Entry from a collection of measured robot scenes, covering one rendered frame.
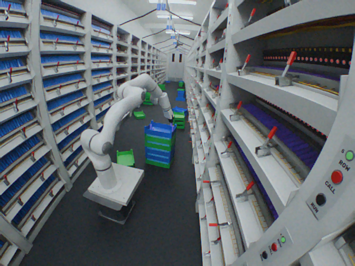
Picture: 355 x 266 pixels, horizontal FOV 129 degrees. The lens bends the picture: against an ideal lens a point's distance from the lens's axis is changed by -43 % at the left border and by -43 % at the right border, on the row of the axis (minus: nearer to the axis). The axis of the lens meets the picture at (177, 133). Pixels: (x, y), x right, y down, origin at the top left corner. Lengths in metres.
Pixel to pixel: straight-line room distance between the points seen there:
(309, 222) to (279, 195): 0.10
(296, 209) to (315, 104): 0.18
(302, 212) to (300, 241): 0.05
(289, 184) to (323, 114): 0.17
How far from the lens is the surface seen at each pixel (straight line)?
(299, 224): 0.31
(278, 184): 0.37
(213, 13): 1.56
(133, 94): 0.93
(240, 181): 0.62
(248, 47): 0.82
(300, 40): 0.67
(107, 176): 1.01
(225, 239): 0.69
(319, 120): 0.29
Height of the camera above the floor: 1.11
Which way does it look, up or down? 26 degrees down
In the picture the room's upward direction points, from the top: 5 degrees clockwise
